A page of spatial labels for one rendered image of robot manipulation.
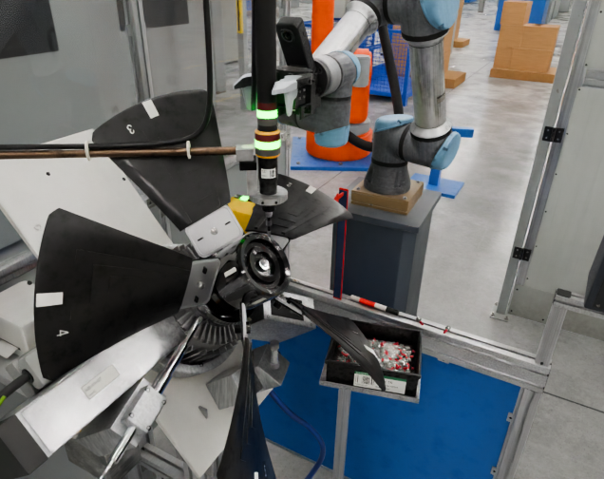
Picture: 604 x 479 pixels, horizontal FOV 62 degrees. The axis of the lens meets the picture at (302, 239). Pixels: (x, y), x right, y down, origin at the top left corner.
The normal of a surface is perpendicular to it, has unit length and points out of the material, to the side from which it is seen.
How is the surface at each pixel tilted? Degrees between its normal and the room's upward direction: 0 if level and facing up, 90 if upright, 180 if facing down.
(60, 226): 69
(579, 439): 0
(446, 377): 90
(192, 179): 58
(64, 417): 50
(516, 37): 90
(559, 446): 0
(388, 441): 90
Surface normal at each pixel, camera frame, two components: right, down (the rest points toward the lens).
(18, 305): 0.02, -0.88
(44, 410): 0.68, -0.38
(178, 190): 0.11, 0.01
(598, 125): -0.47, 0.41
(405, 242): 0.32, 0.46
